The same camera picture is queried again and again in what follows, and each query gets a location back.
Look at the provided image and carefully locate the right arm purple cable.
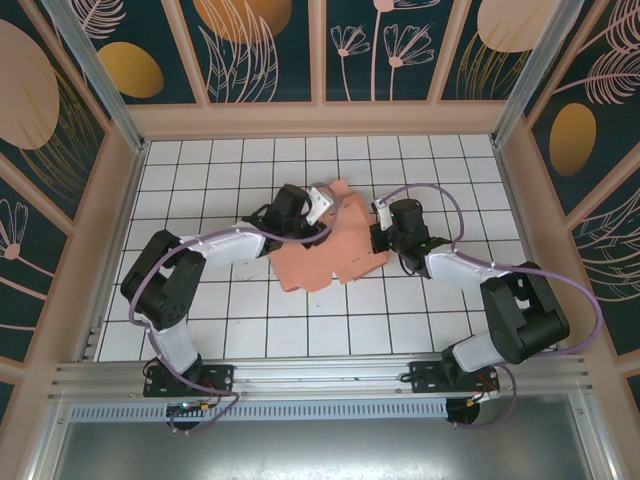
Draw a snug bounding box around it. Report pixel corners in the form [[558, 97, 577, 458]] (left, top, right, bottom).
[[370, 183, 604, 431]]

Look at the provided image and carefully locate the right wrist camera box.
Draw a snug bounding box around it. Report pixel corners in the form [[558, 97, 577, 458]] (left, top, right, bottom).
[[370, 199, 396, 232]]

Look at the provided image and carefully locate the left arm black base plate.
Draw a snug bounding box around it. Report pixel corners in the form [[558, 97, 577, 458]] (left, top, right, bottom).
[[142, 363, 236, 399]]

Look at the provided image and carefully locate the grey metal sheet panel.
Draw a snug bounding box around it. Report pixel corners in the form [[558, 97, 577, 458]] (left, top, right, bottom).
[[27, 394, 619, 480]]

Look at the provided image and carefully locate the pink paper box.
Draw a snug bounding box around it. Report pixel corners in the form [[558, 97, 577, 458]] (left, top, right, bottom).
[[267, 178, 391, 295]]

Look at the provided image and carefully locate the small green circuit board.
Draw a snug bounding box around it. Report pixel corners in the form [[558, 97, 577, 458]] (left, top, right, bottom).
[[167, 399, 211, 416]]

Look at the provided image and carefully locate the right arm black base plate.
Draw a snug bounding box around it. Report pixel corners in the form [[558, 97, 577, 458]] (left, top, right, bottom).
[[407, 360, 501, 396]]

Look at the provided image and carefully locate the grey slotted cable duct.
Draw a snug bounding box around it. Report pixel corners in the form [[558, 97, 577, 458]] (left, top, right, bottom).
[[68, 399, 450, 422]]

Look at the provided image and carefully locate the aluminium front rail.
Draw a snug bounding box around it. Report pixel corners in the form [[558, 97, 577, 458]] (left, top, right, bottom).
[[47, 355, 596, 401]]

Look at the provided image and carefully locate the aluminium corner post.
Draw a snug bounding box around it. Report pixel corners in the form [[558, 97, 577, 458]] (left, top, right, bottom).
[[488, 0, 587, 147], [39, 0, 151, 154]]

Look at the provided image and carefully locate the aluminium side rail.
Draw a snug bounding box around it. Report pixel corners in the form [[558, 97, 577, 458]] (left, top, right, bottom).
[[75, 324, 106, 362]]

